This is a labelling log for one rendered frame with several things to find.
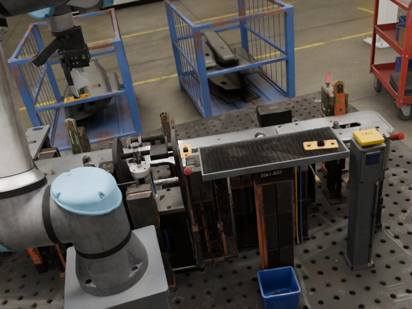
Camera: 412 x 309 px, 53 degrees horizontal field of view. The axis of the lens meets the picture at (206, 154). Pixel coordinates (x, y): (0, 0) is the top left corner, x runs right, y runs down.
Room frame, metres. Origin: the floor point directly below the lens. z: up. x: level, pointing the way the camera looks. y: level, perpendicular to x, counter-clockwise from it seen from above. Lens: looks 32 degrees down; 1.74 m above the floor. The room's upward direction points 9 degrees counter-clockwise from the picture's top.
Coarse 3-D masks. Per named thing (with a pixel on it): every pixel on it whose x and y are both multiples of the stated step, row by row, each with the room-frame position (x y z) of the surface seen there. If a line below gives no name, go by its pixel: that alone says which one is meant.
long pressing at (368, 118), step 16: (368, 112) 1.32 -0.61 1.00; (256, 128) 1.34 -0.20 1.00; (272, 128) 1.31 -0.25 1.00; (304, 128) 1.28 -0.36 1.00; (352, 128) 1.22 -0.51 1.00; (384, 128) 1.19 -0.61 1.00; (192, 144) 1.29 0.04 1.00; (208, 144) 1.27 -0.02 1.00; (48, 160) 1.34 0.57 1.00; (64, 160) 1.32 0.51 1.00; (80, 160) 1.30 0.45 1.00; (96, 160) 1.28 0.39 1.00; (112, 160) 1.27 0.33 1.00; (128, 160) 1.25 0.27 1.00; (160, 160) 1.21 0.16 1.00; (48, 176) 1.23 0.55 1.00
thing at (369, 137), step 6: (354, 132) 0.94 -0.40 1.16; (360, 132) 0.93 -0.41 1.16; (366, 132) 0.93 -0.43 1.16; (372, 132) 0.92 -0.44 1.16; (378, 132) 0.92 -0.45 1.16; (360, 138) 0.91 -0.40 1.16; (366, 138) 0.90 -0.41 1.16; (372, 138) 0.90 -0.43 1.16; (378, 138) 0.89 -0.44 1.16; (360, 144) 0.89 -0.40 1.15; (366, 144) 0.88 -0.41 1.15; (372, 144) 0.89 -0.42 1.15
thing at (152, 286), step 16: (144, 240) 0.72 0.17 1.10; (160, 256) 0.66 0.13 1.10; (160, 272) 0.61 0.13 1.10; (64, 288) 0.61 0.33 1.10; (80, 288) 0.60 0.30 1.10; (144, 288) 0.58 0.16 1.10; (160, 288) 0.57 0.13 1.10; (64, 304) 0.57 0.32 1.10; (80, 304) 0.56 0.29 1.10; (96, 304) 0.56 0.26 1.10; (112, 304) 0.55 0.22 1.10; (128, 304) 0.55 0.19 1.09; (144, 304) 0.57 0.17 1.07; (160, 304) 0.59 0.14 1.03
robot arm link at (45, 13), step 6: (66, 6) 1.13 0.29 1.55; (30, 12) 1.11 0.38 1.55; (36, 12) 1.11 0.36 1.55; (42, 12) 1.11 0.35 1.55; (48, 12) 1.11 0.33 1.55; (54, 12) 1.13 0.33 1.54; (60, 12) 1.14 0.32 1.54; (66, 12) 1.15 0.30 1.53; (36, 18) 1.11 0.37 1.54; (42, 18) 1.11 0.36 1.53
